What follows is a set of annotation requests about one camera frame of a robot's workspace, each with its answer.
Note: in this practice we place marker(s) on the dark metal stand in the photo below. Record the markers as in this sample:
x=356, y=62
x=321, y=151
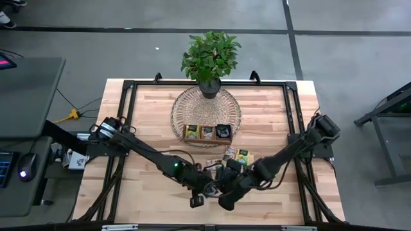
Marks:
x=385, y=146

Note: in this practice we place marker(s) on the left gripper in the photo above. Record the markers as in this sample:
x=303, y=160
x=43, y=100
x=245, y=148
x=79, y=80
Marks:
x=202, y=186

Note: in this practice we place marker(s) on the silver metal bracket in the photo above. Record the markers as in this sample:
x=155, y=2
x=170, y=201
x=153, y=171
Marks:
x=119, y=227
x=299, y=228

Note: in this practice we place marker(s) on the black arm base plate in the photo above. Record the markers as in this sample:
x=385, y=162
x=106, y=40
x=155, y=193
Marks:
x=325, y=153
x=96, y=150

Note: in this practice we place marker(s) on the black aluminium table frame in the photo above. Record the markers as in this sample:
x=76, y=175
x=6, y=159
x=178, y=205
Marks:
x=266, y=83

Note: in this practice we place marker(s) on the yellow green tea packet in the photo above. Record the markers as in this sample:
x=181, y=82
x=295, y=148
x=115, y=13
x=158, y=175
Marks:
x=192, y=132
x=243, y=157

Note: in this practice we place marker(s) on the wooden tea box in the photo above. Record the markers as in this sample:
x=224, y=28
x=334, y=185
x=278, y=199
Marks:
x=207, y=142

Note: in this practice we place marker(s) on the dark grey desk top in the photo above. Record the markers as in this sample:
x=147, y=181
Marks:
x=29, y=96

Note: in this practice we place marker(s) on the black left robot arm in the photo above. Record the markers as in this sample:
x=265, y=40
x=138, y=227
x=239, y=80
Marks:
x=144, y=150

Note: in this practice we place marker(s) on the black backlit keyboard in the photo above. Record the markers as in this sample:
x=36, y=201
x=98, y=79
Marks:
x=4, y=170

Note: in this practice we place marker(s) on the white printed box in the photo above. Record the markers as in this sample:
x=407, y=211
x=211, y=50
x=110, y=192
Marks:
x=78, y=160

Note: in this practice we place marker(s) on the dark blue tea packet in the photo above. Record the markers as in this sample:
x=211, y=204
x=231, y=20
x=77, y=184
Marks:
x=223, y=131
x=210, y=191

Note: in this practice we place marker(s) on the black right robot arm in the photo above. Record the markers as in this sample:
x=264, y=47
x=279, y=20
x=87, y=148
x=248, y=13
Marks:
x=289, y=151

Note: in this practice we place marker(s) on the dark grey keyboard shelf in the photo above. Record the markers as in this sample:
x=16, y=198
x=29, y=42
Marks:
x=25, y=199

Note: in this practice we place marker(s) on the person's shoe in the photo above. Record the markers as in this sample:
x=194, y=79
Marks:
x=17, y=2
x=6, y=20

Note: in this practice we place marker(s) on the black computer mouse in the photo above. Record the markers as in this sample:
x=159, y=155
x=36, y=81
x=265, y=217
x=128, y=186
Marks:
x=27, y=167

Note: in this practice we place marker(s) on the round woven placemat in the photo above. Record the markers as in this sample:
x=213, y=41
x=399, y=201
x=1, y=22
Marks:
x=205, y=109

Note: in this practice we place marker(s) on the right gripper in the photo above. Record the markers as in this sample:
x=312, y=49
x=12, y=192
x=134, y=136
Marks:
x=231, y=183

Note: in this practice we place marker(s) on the potted green plant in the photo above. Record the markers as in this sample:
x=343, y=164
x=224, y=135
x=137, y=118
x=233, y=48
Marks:
x=208, y=61

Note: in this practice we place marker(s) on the small dark screen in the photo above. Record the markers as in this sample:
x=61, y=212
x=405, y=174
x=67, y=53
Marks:
x=6, y=62

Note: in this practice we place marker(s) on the black support bar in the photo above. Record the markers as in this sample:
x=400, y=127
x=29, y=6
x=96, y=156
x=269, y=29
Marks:
x=64, y=136

